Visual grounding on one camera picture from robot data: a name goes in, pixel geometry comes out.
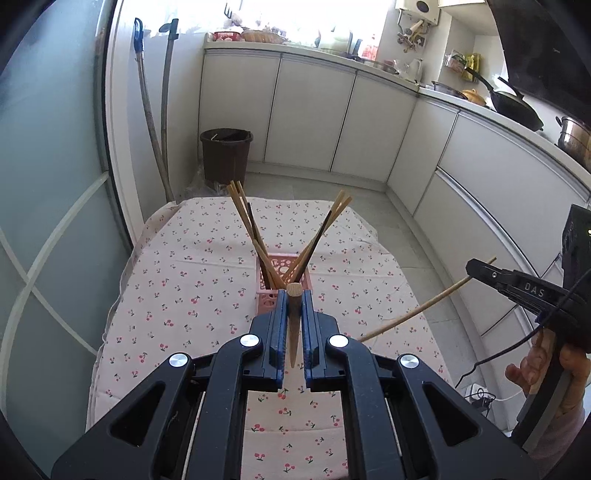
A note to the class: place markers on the black chopstick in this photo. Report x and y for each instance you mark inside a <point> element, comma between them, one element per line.
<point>302,266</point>
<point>251,228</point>

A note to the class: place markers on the white electric kettle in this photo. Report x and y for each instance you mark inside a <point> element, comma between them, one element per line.
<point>415,70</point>

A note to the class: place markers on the long bamboo chopstick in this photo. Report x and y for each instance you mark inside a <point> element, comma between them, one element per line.
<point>341,202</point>

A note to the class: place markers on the cherry print tablecloth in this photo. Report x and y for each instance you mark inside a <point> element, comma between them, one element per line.
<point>190,286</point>

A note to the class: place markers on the white kitchen cabinets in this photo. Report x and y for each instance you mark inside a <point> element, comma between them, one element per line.
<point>470,182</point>

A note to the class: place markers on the black wok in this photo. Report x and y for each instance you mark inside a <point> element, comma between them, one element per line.
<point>511,105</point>

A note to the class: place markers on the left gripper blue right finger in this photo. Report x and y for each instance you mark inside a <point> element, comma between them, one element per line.
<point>321,372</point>

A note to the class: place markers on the white power strip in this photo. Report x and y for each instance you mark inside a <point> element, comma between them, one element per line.
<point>479,396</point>

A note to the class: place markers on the dark brown trash bin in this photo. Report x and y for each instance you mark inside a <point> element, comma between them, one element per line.
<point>225,151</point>

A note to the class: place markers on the steel cooking pot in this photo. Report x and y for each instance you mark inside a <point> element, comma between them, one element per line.
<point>574,139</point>

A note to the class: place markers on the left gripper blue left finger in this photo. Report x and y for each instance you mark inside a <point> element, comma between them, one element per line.
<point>267,370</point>

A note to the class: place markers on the dark handled mop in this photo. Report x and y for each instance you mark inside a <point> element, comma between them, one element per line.
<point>172,34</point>

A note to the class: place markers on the pink perforated utensil holder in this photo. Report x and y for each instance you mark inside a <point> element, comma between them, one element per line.
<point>265,293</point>

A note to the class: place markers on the blue handled mop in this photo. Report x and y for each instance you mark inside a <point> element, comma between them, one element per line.
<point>137,42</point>

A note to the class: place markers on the wicker basket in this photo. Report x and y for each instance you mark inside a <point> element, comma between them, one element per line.
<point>261,36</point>

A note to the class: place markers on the white water heater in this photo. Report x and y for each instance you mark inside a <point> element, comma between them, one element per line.
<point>426,10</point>

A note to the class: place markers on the black range hood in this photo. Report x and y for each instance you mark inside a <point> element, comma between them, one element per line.
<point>547,50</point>

